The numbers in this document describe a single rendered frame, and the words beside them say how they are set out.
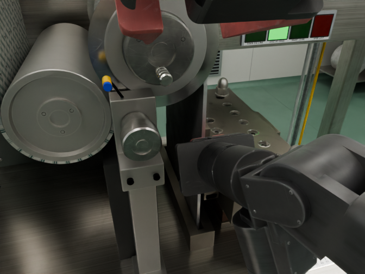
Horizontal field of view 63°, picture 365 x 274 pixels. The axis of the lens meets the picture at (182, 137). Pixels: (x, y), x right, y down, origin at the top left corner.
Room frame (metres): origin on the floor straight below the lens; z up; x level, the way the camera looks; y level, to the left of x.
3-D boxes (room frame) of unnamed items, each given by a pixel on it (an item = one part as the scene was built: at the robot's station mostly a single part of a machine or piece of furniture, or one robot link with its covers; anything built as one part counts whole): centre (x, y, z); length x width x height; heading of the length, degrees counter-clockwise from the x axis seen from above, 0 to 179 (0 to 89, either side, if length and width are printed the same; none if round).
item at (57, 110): (0.43, 0.18, 1.18); 0.26 x 0.12 x 0.12; 15
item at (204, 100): (0.47, 0.00, 1.11); 0.23 x 0.01 x 0.18; 15
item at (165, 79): (0.30, 0.02, 1.23); 0.03 x 0.01 x 0.01; 15
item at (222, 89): (0.71, -0.10, 1.05); 0.04 x 0.04 x 0.04
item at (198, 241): (0.47, 0.00, 0.92); 0.28 x 0.04 x 0.04; 15
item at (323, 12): (0.75, -0.26, 1.18); 0.25 x 0.01 x 0.07; 105
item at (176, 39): (0.32, 0.03, 1.25); 0.07 x 0.02 x 0.07; 105
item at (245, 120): (0.54, -0.10, 1.00); 0.40 x 0.16 x 0.06; 15
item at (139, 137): (0.25, 0.04, 1.18); 0.04 x 0.02 x 0.04; 105
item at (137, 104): (0.29, 0.05, 1.05); 0.06 x 0.05 x 0.31; 15
